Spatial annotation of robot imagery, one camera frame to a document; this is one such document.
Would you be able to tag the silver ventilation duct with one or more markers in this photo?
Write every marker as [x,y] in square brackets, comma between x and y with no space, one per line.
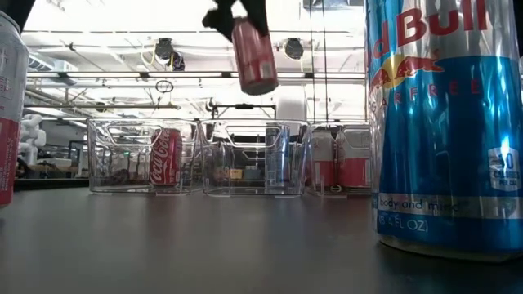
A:
[61,67]

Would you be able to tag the white pillar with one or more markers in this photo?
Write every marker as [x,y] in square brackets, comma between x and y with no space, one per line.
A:
[291,102]

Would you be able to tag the long ceiling light bar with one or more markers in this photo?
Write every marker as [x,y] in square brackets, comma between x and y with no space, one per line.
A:
[184,75]

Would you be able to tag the blue silver Red Bull can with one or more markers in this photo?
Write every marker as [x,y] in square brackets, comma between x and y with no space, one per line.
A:
[449,143]

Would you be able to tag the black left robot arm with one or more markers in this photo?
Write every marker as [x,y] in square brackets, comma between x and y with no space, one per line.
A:
[14,10]

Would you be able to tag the grey horizontal pipe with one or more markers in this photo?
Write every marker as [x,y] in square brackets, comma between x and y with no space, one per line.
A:
[102,107]

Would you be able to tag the black stand bar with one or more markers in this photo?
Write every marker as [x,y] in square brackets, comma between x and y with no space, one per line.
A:
[244,106]

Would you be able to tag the clear plastic bin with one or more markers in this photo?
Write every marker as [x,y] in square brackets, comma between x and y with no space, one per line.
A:
[245,179]
[318,192]
[118,179]

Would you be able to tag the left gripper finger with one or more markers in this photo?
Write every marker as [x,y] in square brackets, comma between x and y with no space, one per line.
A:
[222,18]
[255,14]

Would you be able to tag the red Coca-Cola can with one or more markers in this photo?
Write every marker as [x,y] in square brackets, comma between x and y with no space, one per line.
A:
[165,159]
[255,65]

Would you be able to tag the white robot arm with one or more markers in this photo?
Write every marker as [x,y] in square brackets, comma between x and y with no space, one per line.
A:
[30,134]

